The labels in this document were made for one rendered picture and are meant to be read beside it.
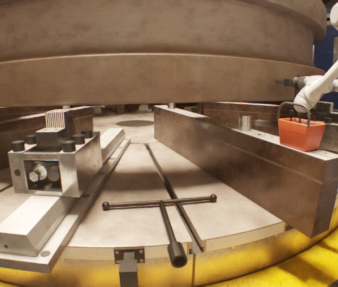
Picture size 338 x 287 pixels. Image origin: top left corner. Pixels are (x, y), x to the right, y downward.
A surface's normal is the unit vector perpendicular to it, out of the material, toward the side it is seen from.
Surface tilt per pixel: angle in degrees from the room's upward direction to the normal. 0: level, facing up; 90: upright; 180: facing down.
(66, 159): 90
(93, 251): 90
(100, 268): 90
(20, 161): 90
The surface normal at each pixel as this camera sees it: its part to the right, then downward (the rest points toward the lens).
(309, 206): -0.93, 0.09
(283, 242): 0.37, 0.22
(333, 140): -0.72, 0.17
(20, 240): -0.01, 0.24
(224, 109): -0.40, 0.22
